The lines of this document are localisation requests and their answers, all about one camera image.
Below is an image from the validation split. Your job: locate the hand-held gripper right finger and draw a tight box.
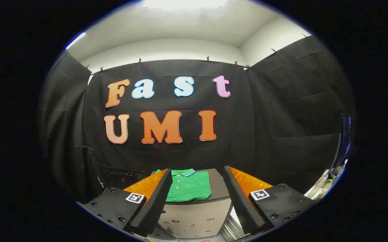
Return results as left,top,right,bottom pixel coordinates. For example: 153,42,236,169
223,165,318,235

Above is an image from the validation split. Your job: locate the green polo shirt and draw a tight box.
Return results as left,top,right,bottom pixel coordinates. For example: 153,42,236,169
156,169,212,202

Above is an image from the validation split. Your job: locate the black backdrop cloth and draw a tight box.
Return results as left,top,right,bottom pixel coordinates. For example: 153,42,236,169
39,35,355,205

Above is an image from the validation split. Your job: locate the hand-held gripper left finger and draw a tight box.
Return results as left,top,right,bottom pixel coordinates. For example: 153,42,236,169
76,168,173,237

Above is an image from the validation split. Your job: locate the white plastic object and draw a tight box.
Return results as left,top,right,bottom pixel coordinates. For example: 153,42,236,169
304,160,348,201

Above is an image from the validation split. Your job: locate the grey metal cabinet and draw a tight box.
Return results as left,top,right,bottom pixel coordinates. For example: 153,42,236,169
147,168,248,242

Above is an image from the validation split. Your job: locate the ceiling light panel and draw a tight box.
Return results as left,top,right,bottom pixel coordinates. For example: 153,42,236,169
143,0,228,9

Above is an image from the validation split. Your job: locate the ceiling strip light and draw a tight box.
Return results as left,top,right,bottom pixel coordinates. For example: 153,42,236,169
65,32,86,50

